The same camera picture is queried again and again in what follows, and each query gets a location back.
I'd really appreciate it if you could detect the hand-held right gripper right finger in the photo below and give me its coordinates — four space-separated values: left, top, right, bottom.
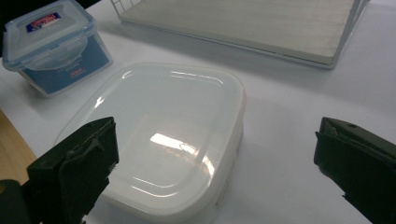
313 117 396 224

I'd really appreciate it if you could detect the white lidded plastic container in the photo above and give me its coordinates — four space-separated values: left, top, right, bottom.
54 62 247 224

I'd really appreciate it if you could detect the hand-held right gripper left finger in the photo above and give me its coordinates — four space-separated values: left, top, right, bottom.
27 117 120 224

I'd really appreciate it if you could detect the clear container with blue label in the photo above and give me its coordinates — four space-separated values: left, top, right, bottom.
1 0 113 98

